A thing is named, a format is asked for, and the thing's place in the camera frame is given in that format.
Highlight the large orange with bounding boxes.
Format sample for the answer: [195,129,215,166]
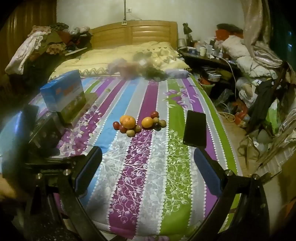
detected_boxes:
[120,115,136,128]

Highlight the purple packet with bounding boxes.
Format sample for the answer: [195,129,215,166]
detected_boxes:
[165,68,191,79]

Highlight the dark clothes pile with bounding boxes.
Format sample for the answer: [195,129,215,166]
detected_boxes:
[44,22,93,55]

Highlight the green plastic bag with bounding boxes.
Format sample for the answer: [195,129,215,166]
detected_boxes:
[266,98,285,130]

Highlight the pale yellow quilt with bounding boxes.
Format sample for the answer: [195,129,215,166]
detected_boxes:
[47,41,185,80]

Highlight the pile of bedding and clothes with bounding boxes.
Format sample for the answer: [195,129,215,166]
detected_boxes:
[215,23,296,112]

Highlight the metal wall pipe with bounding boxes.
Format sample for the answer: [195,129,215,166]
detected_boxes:
[121,0,133,25]

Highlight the light blue plastic basin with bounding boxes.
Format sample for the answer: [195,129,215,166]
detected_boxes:
[0,109,33,174]

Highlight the black desk lamp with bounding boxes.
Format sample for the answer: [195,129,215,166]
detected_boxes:
[182,23,193,47]

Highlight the black smartphone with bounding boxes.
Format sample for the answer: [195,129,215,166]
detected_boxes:
[183,110,207,147]

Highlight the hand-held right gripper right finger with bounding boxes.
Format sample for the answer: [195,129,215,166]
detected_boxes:
[190,147,271,241]

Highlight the beige curtain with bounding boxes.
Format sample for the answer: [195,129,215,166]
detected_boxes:
[240,0,272,47]

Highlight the red plastic bag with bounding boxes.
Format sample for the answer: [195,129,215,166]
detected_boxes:
[233,109,249,123]

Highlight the purple plastic bag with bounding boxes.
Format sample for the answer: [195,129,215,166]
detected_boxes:
[107,58,126,75]

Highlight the striped floral bedsheet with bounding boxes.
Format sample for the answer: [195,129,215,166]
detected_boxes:
[23,74,243,234]

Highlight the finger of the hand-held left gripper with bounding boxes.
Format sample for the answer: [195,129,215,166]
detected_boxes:
[24,155,86,171]

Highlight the dark nightstand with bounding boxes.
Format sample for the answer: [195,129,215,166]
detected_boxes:
[179,49,234,77]

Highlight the black printed box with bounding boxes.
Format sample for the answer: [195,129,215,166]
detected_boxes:
[28,111,66,150]

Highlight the wooden bed headboard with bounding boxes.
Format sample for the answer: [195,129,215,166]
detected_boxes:
[89,20,178,50]

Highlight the black garment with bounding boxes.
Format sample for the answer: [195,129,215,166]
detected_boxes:
[248,79,282,135]

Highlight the brown wooden wardrobe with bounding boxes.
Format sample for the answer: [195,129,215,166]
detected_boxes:
[0,0,57,77]

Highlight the white cable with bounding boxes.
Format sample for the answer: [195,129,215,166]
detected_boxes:
[217,57,238,123]

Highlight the blue and green carton box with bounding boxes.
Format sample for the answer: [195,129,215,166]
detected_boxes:
[40,70,86,124]

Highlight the green leafy vegetables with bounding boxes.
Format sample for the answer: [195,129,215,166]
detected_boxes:
[143,67,167,80]

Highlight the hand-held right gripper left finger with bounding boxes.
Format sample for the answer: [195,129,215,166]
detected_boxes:
[23,146,103,241]

